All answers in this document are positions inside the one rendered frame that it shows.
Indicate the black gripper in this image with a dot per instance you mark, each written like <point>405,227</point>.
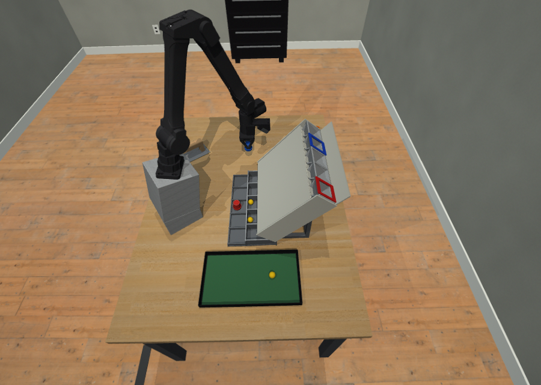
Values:
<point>244,137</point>

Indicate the red square band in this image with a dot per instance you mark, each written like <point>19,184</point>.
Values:
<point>319,190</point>

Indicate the green tray with black rim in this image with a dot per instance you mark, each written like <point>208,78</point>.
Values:
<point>241,279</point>

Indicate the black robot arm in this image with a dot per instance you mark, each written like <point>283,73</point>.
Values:
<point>173,141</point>

